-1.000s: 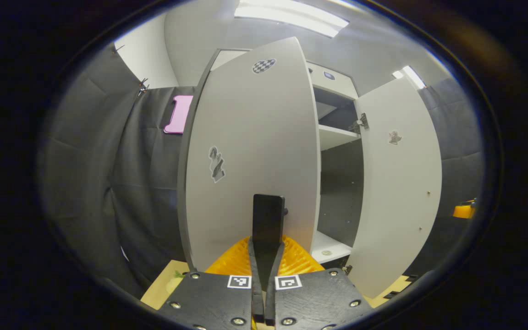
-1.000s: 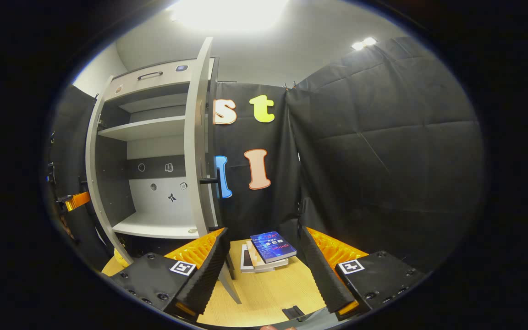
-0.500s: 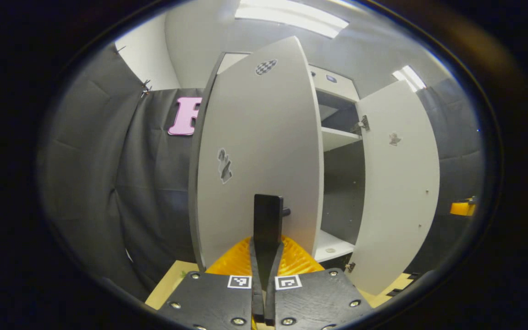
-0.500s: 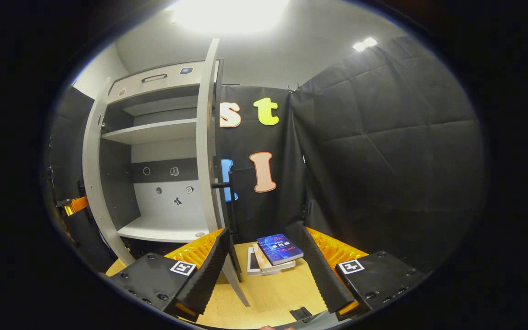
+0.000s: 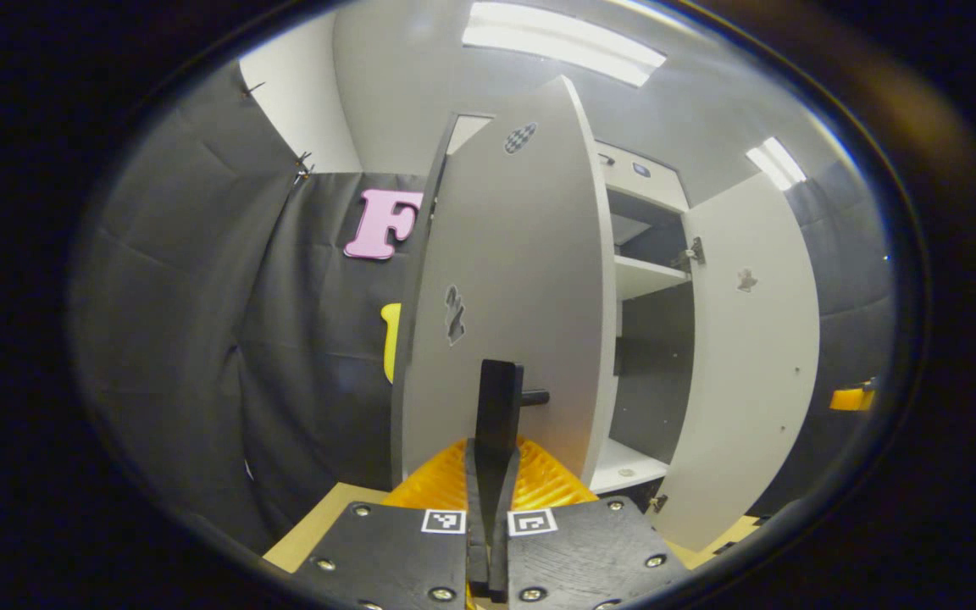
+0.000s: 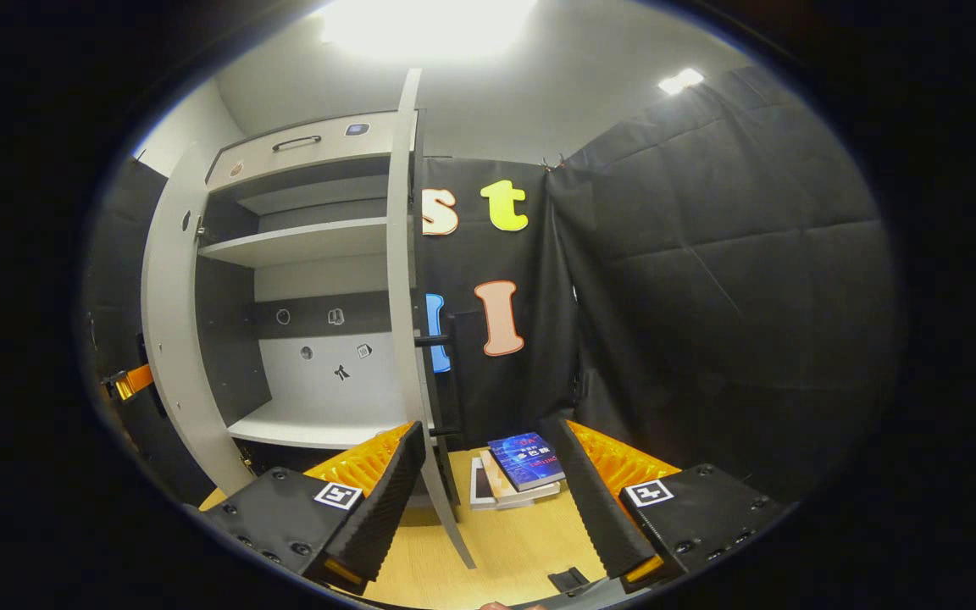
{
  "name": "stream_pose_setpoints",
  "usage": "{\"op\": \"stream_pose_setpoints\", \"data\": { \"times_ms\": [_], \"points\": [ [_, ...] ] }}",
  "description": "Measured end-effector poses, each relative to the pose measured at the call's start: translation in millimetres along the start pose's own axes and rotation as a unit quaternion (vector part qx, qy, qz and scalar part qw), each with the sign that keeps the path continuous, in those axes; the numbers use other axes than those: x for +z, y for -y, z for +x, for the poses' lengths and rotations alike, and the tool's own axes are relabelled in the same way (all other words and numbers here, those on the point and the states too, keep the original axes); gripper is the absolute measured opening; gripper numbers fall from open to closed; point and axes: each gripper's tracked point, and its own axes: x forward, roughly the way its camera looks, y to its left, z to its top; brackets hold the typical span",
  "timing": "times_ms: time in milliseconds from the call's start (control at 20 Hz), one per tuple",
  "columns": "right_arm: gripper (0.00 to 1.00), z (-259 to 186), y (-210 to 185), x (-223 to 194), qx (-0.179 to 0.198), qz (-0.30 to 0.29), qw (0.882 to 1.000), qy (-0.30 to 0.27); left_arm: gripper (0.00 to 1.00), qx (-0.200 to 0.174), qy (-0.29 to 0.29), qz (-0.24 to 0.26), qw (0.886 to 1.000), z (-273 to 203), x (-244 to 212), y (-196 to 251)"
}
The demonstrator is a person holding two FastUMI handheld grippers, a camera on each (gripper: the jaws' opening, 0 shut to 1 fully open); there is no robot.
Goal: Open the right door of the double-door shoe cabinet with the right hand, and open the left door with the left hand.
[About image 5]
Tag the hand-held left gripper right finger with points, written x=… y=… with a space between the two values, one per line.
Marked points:
x=581 y=559

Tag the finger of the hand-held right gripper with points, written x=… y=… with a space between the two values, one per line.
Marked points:
x=852 y=398

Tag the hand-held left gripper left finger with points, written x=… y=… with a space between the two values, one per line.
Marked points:
x=395 y=559

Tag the grey cabinet door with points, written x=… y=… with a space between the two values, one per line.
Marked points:
x=522 y=254
x=751 y=356

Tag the grey double-door shoe cabinet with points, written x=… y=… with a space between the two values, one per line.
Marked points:
x=653 y=373

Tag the grey cabinet drawer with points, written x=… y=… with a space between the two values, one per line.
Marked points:
x=662 y=182

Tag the small ceiling light panel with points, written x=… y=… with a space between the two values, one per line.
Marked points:
x=776 y=163

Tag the black backdrop cloth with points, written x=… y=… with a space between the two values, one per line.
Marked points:
x=183 y=296

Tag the long ceiling light panel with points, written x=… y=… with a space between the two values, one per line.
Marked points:
x=564 y=42

